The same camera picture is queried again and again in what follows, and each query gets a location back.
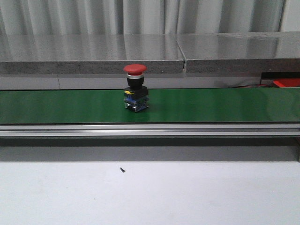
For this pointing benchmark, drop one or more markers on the green conveyor belt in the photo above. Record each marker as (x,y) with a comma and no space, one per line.
(166,106)

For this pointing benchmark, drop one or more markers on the red plastic tray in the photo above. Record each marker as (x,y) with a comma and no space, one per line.
(287,82)

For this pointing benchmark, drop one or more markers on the grey stone counter slab left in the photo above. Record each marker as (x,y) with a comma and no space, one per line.
(88,54)

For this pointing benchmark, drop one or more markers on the conveyor support leg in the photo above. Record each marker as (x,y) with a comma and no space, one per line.
(298,143)

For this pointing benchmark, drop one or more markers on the grey pleated curtain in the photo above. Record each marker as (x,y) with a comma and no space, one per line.
(60,17)

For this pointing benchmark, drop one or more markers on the aluminium conveyor side rail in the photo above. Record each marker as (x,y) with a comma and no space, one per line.
(155,130)

